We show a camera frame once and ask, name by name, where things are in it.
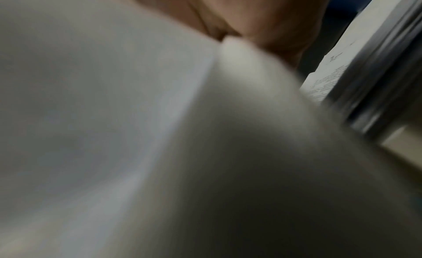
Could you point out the printed white paper sheet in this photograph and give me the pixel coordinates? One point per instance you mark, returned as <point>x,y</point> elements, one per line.
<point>333,69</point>

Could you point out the person's right hand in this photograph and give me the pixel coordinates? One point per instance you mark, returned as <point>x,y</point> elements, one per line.
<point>263,19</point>

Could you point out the stack of paper sheets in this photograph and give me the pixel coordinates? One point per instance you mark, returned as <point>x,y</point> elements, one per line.
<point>379,77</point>

